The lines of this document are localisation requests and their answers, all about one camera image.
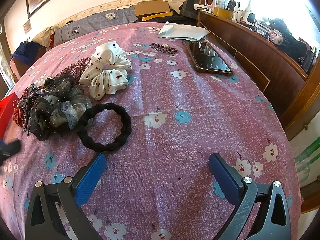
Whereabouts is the black smartphone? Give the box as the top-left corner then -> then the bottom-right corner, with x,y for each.
182,40 -> 233,77

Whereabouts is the dark rhinestone hair clip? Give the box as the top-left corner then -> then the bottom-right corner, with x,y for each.
149,42 -> 179,55

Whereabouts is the dark blue cloth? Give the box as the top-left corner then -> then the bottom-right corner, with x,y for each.
12,41 -> 41,60

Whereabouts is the grey black mesh scrunchie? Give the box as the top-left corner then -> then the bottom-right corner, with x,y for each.
27,75 -> 93,141

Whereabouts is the pink floral bed sheet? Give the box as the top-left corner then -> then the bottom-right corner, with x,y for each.
0,21 -> 302,240

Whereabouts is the red plaid scrunchie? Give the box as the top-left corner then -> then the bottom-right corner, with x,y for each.
55,57 -> 92,81

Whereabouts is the brown tape roll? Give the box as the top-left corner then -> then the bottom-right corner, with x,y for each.
213,7 -> 233,20

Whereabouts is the yellow envelope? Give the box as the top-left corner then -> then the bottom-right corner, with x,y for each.
142,10 -> 173,22

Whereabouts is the brown cardboard box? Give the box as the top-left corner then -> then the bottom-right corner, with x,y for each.
133,0 -> 171,18

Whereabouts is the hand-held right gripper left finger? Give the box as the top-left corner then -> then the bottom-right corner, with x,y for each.
25,152 -> 107,240

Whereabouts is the grey plaid quilt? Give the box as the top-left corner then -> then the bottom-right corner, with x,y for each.
54,6 -> 137,47

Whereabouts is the dark beaded flower hair clip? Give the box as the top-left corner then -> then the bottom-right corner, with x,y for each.
20,83 -> 38,108

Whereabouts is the white cherry print scrunchie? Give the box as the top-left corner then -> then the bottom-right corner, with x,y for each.
79,42 -> 132,98

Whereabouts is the white plastic mailer bag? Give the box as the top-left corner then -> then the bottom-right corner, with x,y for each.
157,21 -> 210,42

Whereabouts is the black braided hair tie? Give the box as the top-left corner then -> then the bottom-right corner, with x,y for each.
77,102 -> 132,152

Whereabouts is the black bag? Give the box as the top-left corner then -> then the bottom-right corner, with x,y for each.
179,0 -> 206,18

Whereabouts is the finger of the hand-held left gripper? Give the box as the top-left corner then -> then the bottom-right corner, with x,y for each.
0,140 -> 21,161

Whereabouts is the red tray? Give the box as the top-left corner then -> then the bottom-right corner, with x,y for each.
0,92 -> 18,140

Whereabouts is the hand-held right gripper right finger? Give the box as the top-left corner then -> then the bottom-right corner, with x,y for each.
209,152 -> 292,240

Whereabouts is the brown armchair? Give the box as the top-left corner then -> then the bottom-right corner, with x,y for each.
9,40 -> 48,83

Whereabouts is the clear measuring jug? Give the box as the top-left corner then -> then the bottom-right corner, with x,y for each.
205,0 -> 227,14

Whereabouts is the red polka dot scrunchie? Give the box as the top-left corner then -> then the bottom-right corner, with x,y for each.
12,90 -> 34,130

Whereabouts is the beige clothing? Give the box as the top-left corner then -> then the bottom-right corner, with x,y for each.
32,26 -> 56,47

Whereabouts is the wooden headboard cabinet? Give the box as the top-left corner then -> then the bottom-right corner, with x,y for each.
196,10 -> 320,140

